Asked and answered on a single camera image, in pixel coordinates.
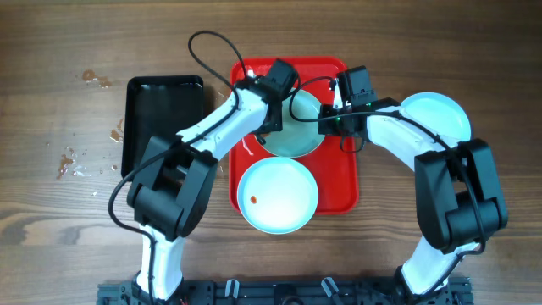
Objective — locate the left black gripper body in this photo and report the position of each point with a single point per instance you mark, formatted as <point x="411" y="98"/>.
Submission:
<point x="273" y="123"/>

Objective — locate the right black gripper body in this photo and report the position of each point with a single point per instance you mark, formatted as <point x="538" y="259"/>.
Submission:
<point x="336" y="125"/>

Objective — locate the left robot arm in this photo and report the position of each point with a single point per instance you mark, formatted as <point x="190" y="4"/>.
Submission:
<point x="171" y="187"/>

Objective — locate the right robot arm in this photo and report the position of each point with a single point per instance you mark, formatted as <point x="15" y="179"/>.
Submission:
<point x="459" y="201"/>

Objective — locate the red plastic tray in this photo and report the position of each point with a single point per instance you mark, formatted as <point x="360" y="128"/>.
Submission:
<point x="332" y="164"/>

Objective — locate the black rectangular tray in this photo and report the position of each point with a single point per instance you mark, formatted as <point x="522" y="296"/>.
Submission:
<point x="158" y="106"/>

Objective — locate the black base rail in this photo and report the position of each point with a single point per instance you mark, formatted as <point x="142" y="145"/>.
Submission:
<point x="375" y="290"/>

